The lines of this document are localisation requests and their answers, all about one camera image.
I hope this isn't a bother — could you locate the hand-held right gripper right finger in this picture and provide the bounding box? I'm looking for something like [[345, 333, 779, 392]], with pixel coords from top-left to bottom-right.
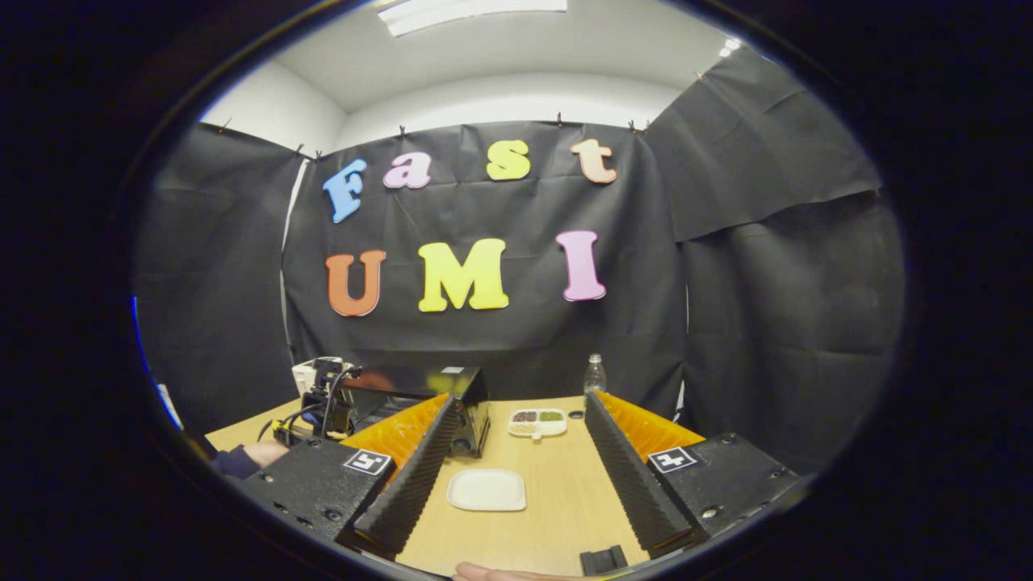
[[585, 391, 800, 559]]

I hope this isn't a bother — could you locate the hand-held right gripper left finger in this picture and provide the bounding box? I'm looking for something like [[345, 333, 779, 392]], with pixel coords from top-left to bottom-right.
[[238, 393, 457, 562]]

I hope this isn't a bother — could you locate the black electric oven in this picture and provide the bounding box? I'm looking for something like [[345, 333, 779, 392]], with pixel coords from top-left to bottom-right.
[[335, 366, 491, 459]]

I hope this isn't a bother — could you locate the white toaster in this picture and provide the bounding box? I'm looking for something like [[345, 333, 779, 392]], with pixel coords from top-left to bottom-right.
[[291, 357, 340, 396]]

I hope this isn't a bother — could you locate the white square plate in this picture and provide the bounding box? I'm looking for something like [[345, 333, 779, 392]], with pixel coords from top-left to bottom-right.
[[446, 469, 527, 512]]

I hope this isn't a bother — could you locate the white divided snack dish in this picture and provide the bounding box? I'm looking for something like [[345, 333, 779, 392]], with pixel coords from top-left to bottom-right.
[[508, 408, 568, 441]]

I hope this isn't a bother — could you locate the black backdrop cloth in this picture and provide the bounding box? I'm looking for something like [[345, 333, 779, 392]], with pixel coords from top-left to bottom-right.
[[133, 44, 906, 477]]

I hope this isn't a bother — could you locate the large ceiling light panel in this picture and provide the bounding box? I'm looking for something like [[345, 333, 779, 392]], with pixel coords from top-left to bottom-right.
[[378, 0, 568, 37]]

